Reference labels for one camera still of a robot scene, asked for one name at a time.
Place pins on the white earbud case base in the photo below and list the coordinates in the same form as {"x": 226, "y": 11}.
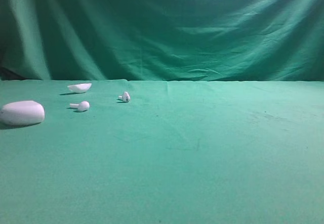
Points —
{"x": 22, "y": 113}

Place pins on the white earbud with black dot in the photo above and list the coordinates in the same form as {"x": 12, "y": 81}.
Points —
{"x": 125, "y": 97}

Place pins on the white earbud case lid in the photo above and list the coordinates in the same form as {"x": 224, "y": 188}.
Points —
{"x": 79, "y": 88}

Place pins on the green backdrop cloth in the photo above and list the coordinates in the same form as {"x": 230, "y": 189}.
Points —
{"x": 195, "y": 40}

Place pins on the white earbud near case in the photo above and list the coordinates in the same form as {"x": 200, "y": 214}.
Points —
{"x": 80, "y": 107}

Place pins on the green table cloth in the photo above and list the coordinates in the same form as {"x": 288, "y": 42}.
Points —
{"x": 177, "y": 152}

